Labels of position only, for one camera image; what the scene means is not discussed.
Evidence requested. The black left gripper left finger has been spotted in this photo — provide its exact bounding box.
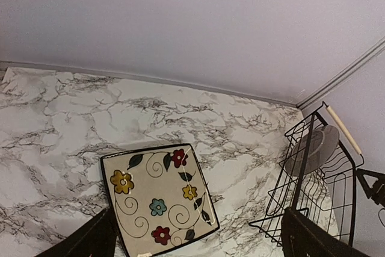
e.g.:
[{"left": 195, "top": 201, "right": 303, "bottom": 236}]
[{"left": 37, "top": 208, "right": 117, "bottom": 257}]

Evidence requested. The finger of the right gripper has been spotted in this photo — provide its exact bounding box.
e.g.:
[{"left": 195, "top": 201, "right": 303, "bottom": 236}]
[{"left": 356, "top": 169, "right": 385, "bottom": 206}]

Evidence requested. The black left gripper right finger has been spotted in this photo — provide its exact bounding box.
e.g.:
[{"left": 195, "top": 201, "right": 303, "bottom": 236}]
[{"left": 282, "top": 208, "right": 366, "bottom": 257}]

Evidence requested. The black round plate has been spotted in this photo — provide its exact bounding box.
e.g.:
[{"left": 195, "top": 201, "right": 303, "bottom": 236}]
[{"left": 285, "top": 125, "right": 339, "bottom": 176}]

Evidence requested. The black wire dish rack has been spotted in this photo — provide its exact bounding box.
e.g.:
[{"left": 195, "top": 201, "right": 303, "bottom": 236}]
[{"left": 249, "top": 110, "right": 365, "bottom": 246}]

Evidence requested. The rear wooden rack handle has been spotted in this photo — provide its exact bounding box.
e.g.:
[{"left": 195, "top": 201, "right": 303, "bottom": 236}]
[{"left": 326, "top": 105, "right": 362, "bottom": 155}]

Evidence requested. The aluminium frame post right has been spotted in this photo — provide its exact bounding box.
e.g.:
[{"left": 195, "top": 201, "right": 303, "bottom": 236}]
[{"left": 296, "top": 37, "right": 384, "bottom": 110}]

